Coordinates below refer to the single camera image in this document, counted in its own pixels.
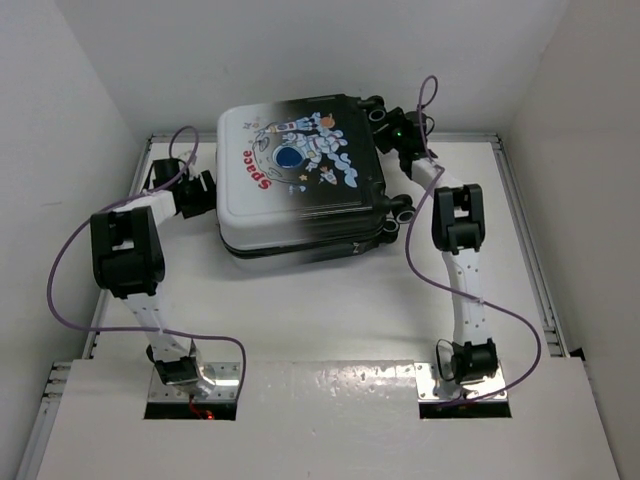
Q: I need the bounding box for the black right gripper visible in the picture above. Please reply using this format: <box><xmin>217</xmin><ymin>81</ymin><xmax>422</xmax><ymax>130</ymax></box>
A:
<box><xmin>362</xmin><ymin>106</ymin><xmax>407</xmax><ymax>153</ymax></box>

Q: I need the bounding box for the grey suitcase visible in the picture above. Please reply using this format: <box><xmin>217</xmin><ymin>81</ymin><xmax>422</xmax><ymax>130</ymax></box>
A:
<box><xmin>215</xmin><ymin>94</ymin><xmax>415</xmax><ymax>270</ymax></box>

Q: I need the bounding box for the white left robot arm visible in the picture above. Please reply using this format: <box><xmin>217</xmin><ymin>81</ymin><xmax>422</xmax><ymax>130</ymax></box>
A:
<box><xmin>89</xmin><ymin>170</ymin><xmax>216</xmax><ymax>397</ymax></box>

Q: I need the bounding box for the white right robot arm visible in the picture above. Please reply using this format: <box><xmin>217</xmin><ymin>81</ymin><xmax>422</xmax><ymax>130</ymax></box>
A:
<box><xmin>368</xmin><ymin>106</ymin><xmax>498</xmax><ymax>385</ymax></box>

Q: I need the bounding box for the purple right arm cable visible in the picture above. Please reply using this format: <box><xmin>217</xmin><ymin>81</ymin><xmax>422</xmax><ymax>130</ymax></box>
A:
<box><xmin>404</xmin><ymin>74</ymin><xmax>542</xmax><ymax>404</ymax></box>

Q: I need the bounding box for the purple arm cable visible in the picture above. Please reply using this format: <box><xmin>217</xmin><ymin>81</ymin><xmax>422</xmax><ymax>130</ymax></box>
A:
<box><xmin>46</xmin><ymin>124</ymin><xmax>249</xmax><ymax>401</ymax></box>
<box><xmin>404</xmin><ymin>74</ymin><xmax>542</xmax><ymax>404</ymax></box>

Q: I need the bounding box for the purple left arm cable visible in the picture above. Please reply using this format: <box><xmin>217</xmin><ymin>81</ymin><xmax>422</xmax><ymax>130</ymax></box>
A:
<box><xmin>46</xmin><ymin>124</ymin><xmax>249</xmax><ymax>401</ymax></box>

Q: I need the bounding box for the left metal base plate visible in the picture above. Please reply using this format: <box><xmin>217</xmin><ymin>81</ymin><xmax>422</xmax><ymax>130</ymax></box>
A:
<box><xmin>147</xmin><ymin>362</ymin><xmax>241</xmax><ymax>404</ymax></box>

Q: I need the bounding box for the metal base plate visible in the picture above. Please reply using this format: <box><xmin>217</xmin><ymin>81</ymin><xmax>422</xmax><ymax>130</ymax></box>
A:
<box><xmin>414</xmin><ymin>362</ymin><xmax>508</xmax><ymax>405</ymax></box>
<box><xmin>147</xmin><ymin>362</ymin><xmax>241</xmax><ymax>404</ymax></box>

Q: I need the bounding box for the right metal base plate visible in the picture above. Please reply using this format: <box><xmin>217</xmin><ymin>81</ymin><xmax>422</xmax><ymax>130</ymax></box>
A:
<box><xmin>414</xmin><ymin>362</ymin><xmax>508</xmax><ymax>405</ymax></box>

